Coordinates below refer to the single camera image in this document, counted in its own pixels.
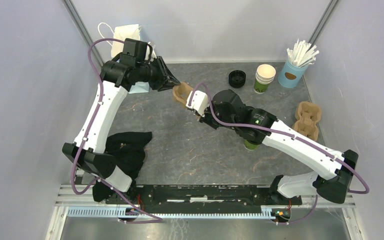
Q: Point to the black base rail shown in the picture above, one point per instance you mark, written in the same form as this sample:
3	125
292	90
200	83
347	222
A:
207	199

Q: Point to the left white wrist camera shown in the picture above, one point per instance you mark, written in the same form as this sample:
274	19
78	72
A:
150	51

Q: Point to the black cloth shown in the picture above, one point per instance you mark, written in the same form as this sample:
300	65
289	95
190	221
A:
125	152

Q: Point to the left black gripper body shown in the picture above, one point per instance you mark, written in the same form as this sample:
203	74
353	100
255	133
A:
157	76

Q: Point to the white cable tray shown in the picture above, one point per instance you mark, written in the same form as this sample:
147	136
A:
130	213

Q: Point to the brown pulp cup carrier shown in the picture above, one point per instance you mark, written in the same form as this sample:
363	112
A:
307	116

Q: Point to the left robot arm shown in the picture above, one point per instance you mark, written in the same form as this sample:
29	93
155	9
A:
115	78

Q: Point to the stack of black lids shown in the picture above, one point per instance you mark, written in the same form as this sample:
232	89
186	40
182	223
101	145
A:
237	78

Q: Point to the light blue paper bag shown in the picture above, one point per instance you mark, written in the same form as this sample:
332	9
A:
131	31

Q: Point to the green paper coffee cup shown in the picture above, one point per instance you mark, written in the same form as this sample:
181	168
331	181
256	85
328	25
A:
250	145

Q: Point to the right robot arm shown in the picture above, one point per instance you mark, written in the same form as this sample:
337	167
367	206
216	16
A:
332	170

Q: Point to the blue straw holder can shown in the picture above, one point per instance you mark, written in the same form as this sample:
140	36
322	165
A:
291	75

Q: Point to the stack of paper cups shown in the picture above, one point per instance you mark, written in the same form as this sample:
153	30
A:
264	75

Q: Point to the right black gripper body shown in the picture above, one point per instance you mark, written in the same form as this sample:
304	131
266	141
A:
209	119

